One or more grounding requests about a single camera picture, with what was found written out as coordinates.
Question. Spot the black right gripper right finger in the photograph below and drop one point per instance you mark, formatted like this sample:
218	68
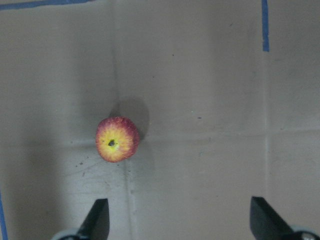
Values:
266	224

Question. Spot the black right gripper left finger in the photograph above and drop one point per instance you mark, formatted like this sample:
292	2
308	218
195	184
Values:
96	225

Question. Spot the red yellow apple carried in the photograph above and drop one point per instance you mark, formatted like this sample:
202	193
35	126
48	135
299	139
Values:
117	139

